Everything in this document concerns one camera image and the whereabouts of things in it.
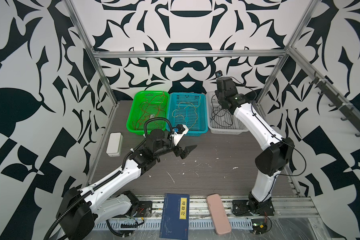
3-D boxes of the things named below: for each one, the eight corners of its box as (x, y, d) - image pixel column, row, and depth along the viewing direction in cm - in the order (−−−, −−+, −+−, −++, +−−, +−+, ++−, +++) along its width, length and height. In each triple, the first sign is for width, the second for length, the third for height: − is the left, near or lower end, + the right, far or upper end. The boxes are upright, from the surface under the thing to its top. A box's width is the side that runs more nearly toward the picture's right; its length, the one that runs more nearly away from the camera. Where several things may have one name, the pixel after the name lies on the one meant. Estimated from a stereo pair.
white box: (108, 157, 93) (105, 153, 89) (112, 137, 102) (109, 133, 98) (120, 156, 93) (118, 152, 89) (123, 136, 102) (121, 131, 99)
